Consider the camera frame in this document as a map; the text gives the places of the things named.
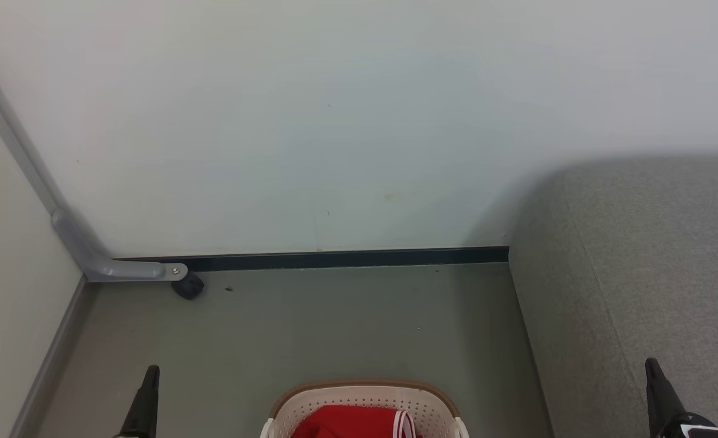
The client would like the black caster wheel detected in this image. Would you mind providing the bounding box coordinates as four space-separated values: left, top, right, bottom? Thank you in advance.
171 274 205 301

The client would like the grey floor skirting strip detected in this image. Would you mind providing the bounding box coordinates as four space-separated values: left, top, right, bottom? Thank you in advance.
9 277 98 438

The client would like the black baseboard strip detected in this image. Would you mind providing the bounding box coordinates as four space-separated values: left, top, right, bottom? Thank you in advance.
112 245 510 273

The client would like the grey metal frame leg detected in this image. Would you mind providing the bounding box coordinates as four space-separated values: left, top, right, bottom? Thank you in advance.
0 36 188 283

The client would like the grey fabric sofa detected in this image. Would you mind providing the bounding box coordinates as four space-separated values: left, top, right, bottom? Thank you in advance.
508 155 718 438

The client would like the cream perforated laundry basket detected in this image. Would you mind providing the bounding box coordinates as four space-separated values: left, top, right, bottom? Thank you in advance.
260 380 471 438

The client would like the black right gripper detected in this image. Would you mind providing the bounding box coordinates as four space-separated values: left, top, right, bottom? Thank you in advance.
644 358 718 438

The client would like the plain red garment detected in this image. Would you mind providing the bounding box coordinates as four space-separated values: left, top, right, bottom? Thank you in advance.
291 405 399 438

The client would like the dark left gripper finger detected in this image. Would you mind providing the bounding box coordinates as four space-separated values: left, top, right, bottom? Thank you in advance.
117 365 161 438

